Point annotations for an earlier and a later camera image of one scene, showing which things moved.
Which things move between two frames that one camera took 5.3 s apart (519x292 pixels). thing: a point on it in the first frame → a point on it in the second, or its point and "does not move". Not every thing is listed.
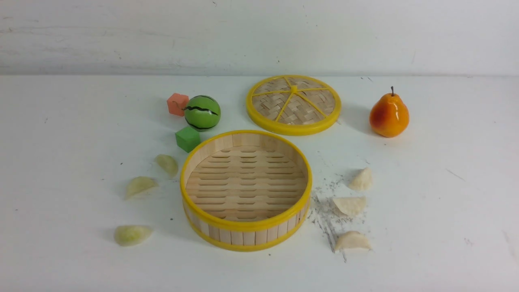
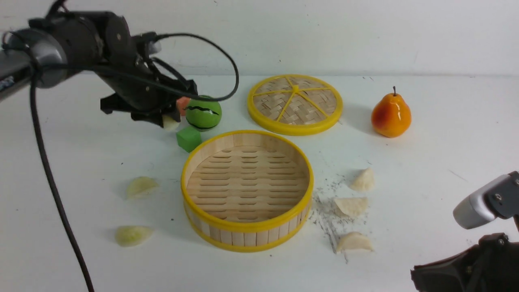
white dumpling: (353, 241) does not move
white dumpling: (351, 207) does not move
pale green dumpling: (130, 235) does not move
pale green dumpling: (168, 164) → (169, 124)
